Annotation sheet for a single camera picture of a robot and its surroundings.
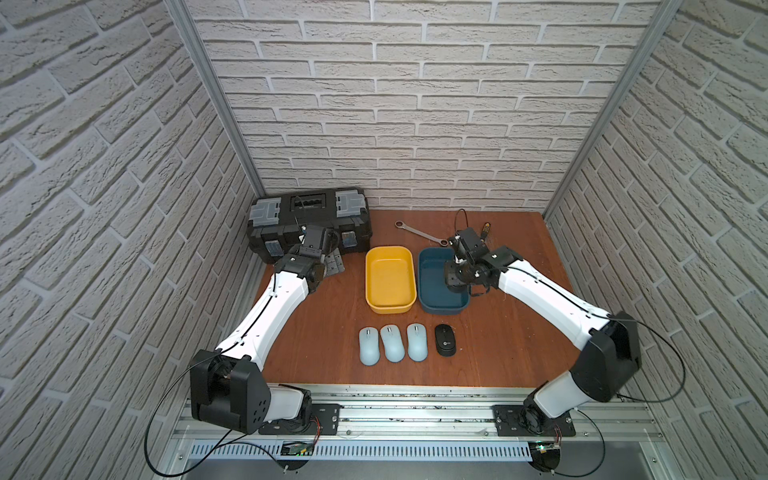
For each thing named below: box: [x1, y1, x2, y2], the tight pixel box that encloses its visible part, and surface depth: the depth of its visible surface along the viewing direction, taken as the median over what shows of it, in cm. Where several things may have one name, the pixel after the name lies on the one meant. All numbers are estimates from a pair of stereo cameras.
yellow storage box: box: [365, 245, 417, 315], surface depth 102 cm
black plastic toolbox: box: [247, 187, 373, 264], surface depth 99 cm
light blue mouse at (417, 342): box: [406, 322, 429, 363], surface depth 87 cm
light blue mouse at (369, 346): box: [358, 326, 381, 367], surface depth 86 cm
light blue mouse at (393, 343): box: [380, 324, 406, 364], surface depth 87 cm
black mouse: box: [435, 324, 457, 357], surface depth 87 cm
